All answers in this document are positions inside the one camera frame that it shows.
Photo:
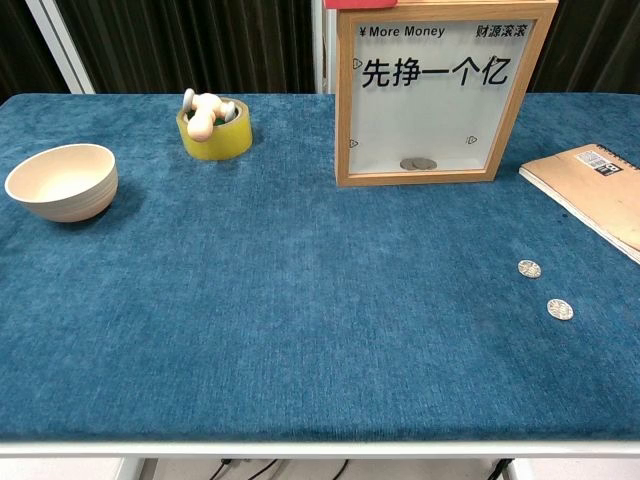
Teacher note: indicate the white table frame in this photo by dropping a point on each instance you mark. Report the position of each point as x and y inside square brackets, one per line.
[320, 449]

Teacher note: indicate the yellow tape roll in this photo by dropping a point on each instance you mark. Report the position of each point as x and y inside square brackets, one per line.
[225, 142]

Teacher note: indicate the white partition post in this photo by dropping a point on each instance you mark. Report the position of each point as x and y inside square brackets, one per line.
[64, 55]
[324, 50]

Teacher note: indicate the cream bowl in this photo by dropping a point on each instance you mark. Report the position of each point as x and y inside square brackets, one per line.
[75, 200]

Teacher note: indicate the brown spiral notebook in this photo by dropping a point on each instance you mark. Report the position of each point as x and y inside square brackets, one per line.
[590, 195]

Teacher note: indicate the silver coin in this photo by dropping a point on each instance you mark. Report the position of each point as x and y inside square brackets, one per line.
[529, 268]
[420, 164]
[559, 309]

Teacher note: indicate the wooden frame money box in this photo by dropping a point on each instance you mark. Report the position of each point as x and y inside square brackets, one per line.
[430, 115]

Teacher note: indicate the blue fabric tablecloth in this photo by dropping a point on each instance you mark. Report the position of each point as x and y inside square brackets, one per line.
[300, 300]

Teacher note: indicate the dark pleated curtain panel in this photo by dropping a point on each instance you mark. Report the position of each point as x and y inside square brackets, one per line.
[200, 45]
[15, 40]
[590, 45]

